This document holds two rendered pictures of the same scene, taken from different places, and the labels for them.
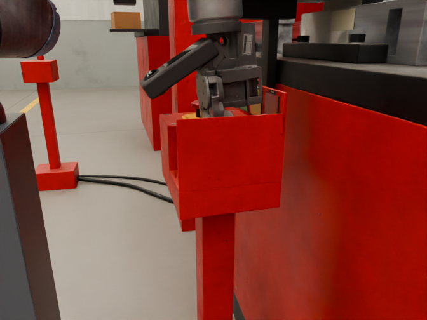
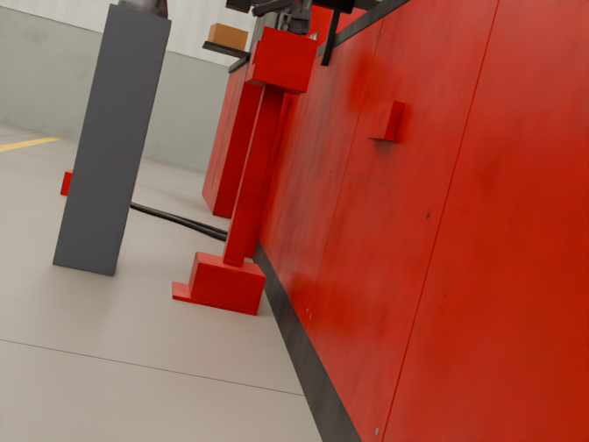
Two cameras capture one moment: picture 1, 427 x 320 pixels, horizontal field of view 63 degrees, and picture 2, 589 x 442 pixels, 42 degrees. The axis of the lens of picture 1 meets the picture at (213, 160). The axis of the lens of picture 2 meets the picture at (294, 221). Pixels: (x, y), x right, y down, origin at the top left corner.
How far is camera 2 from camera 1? 1.78 m
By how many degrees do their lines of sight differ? 14
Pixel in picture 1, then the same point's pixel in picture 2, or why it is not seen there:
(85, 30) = not seen: hidden behind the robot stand
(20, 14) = not seen: outside the picture
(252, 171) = (294, 65)
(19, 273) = (148, 103)
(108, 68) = (165, 129)
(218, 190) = (275, 69)
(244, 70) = (302, 14)
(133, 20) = (237, 38)
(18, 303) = (139, 123)
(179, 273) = not seen: hidden behind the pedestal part
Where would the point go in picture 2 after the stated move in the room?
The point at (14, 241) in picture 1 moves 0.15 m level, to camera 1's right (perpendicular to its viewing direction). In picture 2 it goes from (153, 82) to (202, 94)
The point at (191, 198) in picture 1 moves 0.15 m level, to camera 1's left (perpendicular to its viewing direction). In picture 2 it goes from (260, 68) to (209, 56)
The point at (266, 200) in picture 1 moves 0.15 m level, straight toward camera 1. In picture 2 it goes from (299, 85) to (285, 77)
